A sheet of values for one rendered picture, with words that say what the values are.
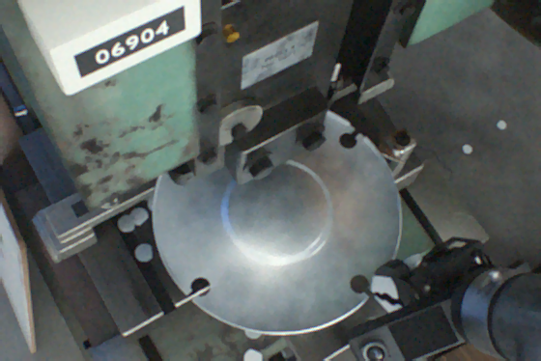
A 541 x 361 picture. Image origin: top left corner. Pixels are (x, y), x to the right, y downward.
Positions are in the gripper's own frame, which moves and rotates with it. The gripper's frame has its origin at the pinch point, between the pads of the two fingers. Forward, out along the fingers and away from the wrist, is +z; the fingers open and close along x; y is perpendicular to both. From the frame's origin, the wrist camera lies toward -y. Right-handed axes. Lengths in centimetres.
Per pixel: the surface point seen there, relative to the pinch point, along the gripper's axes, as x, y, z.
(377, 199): 7.6, 7.2, 4.9
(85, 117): 30.1, -21.0, -30.4
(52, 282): 9, -34, 88
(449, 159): -13, 60, 82
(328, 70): 24.4, 2.9, -9.9
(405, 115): 1, 58, 88
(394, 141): 12.3, 13.0, 5.7
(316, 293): 2.6, -5.4, 2.6
